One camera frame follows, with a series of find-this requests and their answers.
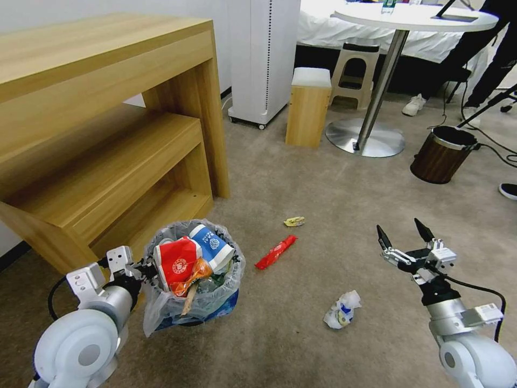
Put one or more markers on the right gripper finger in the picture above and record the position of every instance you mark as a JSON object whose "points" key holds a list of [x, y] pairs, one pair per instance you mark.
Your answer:
{"points": [[393, 254], [427, 236]]}

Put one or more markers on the yellow crumpled wrapper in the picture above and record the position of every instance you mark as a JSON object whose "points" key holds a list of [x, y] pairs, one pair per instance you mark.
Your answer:
{"points": [[294, 221]]}

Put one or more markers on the person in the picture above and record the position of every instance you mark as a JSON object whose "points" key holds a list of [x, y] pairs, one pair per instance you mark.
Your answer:
{"points": [[497, 44]]}

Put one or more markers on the brown wooden stick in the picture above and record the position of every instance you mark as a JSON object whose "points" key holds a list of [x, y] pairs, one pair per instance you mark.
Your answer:
{"points": [[190, 299]]}

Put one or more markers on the person's black shoe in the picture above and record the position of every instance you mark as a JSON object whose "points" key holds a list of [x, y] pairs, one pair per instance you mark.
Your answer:
{"points": [[509, 191]]}

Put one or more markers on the clear plastic bin liner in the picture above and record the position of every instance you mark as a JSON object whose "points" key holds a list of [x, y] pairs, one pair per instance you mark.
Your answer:
{"points": [[161, 311]]}

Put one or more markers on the low wooden shelf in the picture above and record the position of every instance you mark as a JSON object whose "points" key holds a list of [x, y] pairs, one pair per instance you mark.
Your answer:
{"points": [[101, 161]]}

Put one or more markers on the brown wood-grain trash bin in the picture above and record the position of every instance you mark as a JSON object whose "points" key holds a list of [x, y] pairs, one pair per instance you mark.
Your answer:
{"points": [[440, 157]]}

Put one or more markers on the round white pedestal table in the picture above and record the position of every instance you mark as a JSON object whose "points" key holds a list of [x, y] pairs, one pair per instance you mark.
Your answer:
{"points": [[404, 18]]}

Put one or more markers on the large wooden desk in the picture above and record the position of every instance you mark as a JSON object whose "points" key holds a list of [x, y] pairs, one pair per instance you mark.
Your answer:
{"points": [[101, 52]]}

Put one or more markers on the white crumpled paper wrapper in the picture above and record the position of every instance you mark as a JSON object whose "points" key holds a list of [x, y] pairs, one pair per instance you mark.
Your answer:
{"points": [[343, 309]]}

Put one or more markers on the wooden stool with white cushion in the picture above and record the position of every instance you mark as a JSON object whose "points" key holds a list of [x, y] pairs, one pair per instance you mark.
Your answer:
{"points": [[307, 109]]}

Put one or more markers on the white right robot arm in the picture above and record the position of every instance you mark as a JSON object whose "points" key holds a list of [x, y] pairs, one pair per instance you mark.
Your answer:
{"points": [[472, 355]]}

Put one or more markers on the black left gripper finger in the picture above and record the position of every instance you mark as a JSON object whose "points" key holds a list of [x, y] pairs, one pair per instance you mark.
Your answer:
{"points": [[152, 275]]}

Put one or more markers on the white air purifier on wheels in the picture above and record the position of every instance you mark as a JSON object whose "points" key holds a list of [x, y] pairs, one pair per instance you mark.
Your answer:
{"points": [[262, 56]]}

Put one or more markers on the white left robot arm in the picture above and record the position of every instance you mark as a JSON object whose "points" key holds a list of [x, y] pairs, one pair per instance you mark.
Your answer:
{"points": [[80, 343]]}

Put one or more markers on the red paper cup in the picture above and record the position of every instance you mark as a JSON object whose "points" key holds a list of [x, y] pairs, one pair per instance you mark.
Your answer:
{"points": [[177, 262]]}

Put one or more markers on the black tripod leg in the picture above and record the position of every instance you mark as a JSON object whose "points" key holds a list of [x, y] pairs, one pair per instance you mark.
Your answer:
{"points": [[488, 105]]}

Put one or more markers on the beige plastic stool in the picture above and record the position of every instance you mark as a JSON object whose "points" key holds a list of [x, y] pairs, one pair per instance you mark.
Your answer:
{"points": [[355, 50]]}

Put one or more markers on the black tablet stand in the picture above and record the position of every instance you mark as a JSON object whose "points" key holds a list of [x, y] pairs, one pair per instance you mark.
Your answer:
{"points": [[454, 18]]}

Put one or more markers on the red snack wrapper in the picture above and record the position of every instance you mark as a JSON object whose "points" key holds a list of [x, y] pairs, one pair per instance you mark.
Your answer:
{"points": [[276, 251]]}

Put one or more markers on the blue trash bin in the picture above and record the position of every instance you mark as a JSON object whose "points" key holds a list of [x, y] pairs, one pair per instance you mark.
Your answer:
{"points": [[226, 305]]}

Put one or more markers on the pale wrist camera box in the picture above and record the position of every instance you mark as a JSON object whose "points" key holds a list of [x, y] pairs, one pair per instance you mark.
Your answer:
{"points": [[120, 258], [442, 255]]}

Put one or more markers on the blue and white paper cup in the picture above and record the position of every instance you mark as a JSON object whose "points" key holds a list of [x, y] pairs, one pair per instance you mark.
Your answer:
{"points": [[210, 243]]}

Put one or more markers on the orange snack wrapper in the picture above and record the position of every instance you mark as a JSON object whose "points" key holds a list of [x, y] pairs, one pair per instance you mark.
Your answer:
{"points": [[200, 270]]}

